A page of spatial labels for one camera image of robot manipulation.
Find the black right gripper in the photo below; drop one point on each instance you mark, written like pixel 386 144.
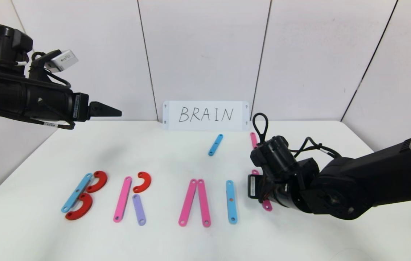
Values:
pixel 253 186

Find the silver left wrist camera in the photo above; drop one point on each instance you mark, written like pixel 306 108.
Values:
pixel 64 59

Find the short purple bar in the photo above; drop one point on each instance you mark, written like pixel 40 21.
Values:
pixel 139 212

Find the long blue bar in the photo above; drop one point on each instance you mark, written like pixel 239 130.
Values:
pixel 76 193

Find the white BRAIN sign card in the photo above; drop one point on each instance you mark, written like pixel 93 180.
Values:
pixel 205 105

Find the pink bar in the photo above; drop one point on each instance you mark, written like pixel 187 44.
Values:
pixel 253 139
pixel 188 203
pixel 267 206
pixel 122 199
pixel 204 203

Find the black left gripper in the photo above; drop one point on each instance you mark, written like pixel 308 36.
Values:
pixel 80 107

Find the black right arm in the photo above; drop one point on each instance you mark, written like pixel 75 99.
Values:
pixel 372 174

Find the short blue bar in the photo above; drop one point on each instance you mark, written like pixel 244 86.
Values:
pixel 215 145

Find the blue bar with orange hole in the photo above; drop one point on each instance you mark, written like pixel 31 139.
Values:
pixel 231 208

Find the black left camera bracket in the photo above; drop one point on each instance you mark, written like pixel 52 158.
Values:
pixel 38 72

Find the red C-shaped piece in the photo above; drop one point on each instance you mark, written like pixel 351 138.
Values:
pixel 146 181
pixel 85 208
pixel 101 181

